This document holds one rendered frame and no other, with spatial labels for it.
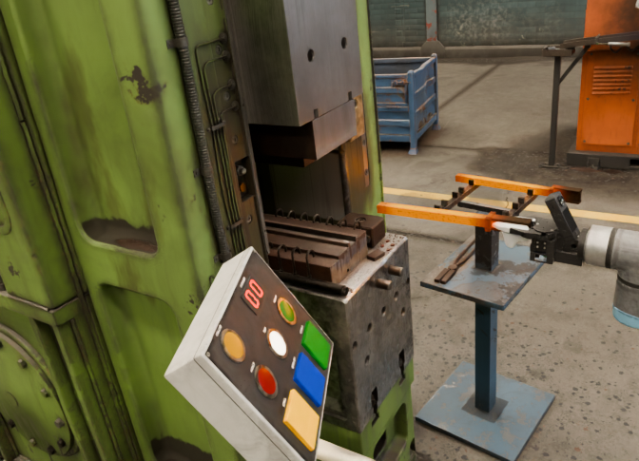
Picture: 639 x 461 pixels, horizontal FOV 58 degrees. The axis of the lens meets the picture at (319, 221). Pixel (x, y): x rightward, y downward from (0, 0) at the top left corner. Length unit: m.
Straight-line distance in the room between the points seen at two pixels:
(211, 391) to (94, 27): 0.79
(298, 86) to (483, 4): 7.88
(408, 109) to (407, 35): 4.51
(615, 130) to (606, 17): 0.80
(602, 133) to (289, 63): 3.78
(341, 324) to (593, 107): 3.57
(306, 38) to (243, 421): 0.80
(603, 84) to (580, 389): 2.65
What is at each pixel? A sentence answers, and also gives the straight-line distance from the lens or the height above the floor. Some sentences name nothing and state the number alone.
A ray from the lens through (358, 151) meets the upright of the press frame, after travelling 1.84.
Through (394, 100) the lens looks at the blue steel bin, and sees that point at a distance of 5.16.
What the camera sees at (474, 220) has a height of 1.07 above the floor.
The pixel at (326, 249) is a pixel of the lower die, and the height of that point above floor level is 0.99.
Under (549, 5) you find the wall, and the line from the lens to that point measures 8.87.
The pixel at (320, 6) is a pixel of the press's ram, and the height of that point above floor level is 1.60.
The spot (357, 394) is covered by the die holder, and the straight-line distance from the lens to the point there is 1.66.
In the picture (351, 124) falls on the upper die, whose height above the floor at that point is 1.30.
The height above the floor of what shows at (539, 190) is 0.92.
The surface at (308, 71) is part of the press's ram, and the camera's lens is 1.32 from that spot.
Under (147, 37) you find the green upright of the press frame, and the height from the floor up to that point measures 1.60.
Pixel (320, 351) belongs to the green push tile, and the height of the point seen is 1.00.
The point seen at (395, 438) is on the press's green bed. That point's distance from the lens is 2.16.
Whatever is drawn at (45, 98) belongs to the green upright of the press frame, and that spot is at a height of 1.48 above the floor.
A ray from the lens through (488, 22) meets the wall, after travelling 9.10.
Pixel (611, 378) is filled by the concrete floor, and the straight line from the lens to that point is 2.74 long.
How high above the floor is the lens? 1.71
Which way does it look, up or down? 25 degrees down
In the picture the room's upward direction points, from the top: 7 degrees counter-clockwise
